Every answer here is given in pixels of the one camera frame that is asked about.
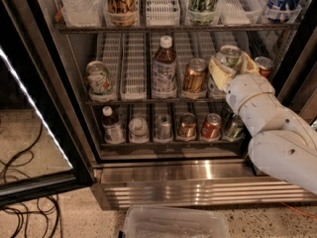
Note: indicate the gold can shelf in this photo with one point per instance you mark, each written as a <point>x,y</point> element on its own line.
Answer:
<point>187,125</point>
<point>195,76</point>

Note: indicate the white empty tray shelf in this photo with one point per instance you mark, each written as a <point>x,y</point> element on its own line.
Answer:
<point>162,12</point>
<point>133,85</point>

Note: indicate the small tea bottle bottom shelf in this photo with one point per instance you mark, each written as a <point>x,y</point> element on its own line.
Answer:
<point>112,126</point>

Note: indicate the white empty tray middle shelf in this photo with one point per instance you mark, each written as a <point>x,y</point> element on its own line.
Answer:
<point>133,85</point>

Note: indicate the clear plastic bin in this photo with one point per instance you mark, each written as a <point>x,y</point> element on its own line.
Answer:
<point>172,222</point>

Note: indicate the blue can top shelf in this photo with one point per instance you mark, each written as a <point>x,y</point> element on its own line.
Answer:
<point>280,10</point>

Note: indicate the gold can bottom shelf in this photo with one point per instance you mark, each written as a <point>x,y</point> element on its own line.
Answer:
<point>187,125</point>

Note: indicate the clear water bottle top shelf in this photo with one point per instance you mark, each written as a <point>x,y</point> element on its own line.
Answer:
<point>81,13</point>

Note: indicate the orange tall can top shelf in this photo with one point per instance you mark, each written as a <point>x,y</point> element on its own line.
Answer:
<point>121,12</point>

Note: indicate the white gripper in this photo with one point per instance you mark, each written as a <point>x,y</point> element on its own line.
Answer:
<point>248,89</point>

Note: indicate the front green can bottom shelf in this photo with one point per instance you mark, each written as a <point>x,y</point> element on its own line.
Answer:
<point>234,129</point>

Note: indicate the rear green can bottom shelf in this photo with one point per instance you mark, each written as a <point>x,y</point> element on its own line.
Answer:
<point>226,113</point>

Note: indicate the silver can bottom shelf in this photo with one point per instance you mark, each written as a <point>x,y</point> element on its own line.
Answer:
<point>164,127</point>

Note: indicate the gold can middle shelf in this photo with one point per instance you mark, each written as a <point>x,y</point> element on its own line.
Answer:
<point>195,76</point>

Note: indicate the stainless steel fridge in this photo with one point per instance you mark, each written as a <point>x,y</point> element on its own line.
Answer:
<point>174,172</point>

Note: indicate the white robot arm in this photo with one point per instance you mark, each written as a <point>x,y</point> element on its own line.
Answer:
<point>283,145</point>

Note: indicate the brown tea bottle middle shelf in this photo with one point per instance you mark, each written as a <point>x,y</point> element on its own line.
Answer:
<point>164,69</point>

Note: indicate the black fridge door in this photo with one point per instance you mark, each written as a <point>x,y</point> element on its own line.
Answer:
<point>41,152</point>

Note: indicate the red coca-cola can middle shelf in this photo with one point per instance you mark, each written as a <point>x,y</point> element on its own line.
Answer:
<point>265,66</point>

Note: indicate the white empty tray top shelf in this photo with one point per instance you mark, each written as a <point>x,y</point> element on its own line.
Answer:
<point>162,12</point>

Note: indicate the red can bottom shelf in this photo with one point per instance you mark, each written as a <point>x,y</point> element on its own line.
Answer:
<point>211,127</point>

